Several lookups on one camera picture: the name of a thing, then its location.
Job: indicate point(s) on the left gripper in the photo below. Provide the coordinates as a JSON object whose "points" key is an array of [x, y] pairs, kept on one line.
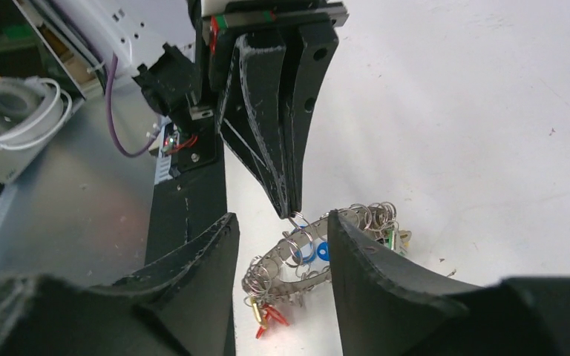
{"points": [[235, 51]]}

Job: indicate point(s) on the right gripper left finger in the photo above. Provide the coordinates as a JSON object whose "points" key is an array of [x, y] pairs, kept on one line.
{"points": [[177, 305]]}

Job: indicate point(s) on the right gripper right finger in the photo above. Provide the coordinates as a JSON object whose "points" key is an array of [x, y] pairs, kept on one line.
{"points": [[388, 305]]}

